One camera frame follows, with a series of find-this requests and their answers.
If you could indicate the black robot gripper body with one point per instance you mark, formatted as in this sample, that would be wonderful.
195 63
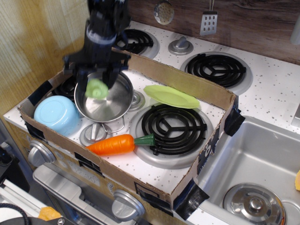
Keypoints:
97 52

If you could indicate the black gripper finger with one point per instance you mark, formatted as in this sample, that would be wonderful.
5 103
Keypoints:
82 80
110 76

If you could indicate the light green toy broccoli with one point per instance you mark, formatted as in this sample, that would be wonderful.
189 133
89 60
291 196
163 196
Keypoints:
96 89

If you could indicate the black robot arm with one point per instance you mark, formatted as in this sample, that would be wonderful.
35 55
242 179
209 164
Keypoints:
108 19

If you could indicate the front left black burner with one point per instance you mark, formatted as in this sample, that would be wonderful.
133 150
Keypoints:
63 86

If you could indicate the black burner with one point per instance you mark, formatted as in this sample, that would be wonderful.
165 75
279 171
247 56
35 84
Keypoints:
63 86
221 68
179 134
138 42

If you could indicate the small stainless steel pot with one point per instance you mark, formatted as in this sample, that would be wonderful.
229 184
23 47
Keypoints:
109 109

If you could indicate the silver stovetop knob middle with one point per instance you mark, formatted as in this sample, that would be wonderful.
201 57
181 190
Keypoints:
138 101

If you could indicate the silver stovetop knob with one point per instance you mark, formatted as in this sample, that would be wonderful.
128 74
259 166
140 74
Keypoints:
94 133
180 47
138 101

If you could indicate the light blue plastic bowl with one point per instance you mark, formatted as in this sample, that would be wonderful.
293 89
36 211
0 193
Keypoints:
59 114

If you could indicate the back left black burner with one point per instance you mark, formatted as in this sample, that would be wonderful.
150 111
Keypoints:
138 42

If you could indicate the silver stovetop knob front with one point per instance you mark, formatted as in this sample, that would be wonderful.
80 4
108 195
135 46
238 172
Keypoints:
94 133

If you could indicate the light green plastic plate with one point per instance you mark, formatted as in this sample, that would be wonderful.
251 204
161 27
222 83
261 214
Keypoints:
170 96

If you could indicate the orange toy carrot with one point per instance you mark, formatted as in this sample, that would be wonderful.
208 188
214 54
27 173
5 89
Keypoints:
121 144

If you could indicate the hanging metal skimmer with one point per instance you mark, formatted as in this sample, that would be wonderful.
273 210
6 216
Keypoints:
163 12

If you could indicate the silver stovetop knob back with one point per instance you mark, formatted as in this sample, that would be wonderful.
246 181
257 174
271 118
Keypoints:
180 47

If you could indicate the silver oven knob left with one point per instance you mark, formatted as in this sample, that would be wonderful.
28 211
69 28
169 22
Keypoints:
39 154

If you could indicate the silver oven knob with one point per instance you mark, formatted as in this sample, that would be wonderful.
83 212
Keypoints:
125 207
39 154

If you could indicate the front right black burner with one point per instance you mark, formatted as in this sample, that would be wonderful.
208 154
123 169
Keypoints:
179 134

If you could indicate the hanging metal spatula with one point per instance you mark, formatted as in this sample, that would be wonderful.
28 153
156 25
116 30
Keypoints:
209 21

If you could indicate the back right black burner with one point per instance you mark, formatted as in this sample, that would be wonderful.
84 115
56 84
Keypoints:
221 68

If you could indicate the silver oven knob right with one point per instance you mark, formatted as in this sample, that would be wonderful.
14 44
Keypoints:
125 207

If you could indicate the orange object bottom left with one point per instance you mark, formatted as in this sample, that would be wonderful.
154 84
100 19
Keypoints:
48 213

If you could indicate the stainless steel sink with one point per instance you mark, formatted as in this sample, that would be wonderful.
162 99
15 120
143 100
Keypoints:
258 153

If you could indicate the stainless steel pot lid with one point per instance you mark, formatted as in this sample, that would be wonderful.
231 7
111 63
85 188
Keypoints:
255 204

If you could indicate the orange object at right edge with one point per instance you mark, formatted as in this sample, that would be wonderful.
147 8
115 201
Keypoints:
297 181

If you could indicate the silver oven door handle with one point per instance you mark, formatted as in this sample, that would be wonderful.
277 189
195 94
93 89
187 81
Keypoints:
84 204

